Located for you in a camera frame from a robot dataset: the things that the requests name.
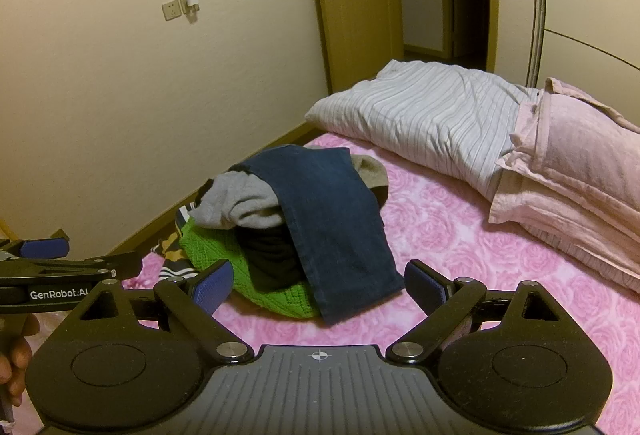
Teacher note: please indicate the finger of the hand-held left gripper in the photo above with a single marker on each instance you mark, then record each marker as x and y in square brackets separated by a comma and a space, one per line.
[44, 247]
[100, 265]

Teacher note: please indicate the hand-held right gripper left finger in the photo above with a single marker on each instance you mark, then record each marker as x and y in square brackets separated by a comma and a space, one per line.
[214, 287]

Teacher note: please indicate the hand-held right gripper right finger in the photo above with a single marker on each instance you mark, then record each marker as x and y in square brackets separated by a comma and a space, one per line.
[425, 286]

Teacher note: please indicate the dark blue jeans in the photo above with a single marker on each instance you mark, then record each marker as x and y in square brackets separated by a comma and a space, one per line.
[325, 225]

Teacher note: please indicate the person's left hand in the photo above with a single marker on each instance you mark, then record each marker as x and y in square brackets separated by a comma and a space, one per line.
[20, 357]

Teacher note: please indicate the green knit sweater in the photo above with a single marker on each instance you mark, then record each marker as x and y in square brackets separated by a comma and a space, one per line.
[215, 250]

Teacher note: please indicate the navy white striped garment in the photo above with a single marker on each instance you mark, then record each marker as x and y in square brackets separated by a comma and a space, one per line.
[175, 267]

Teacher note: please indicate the pink rose blanket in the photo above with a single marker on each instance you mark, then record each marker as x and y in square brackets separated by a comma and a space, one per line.
[450, 235]

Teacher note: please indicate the black garment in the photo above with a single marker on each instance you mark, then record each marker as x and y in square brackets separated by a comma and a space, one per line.
[270, 257]

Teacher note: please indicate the grey sweatshirt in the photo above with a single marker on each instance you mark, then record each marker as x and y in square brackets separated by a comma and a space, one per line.
[240, 202]

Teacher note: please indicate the olive brown garment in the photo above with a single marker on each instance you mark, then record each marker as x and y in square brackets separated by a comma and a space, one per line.
[372, 175]

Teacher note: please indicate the white grey striped duvet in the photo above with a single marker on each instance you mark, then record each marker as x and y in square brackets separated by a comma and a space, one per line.
[425, 125]

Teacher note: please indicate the pink pillow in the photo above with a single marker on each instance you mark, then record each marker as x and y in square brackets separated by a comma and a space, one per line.
[575, 165]

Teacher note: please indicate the white plug adapter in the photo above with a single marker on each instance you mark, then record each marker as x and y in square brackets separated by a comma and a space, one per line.
[191, 2]

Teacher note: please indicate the wooden door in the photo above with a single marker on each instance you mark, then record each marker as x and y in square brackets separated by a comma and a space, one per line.
[360, 15]

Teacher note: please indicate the beige wall socket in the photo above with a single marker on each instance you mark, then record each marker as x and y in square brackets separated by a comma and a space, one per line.
[171, 10]

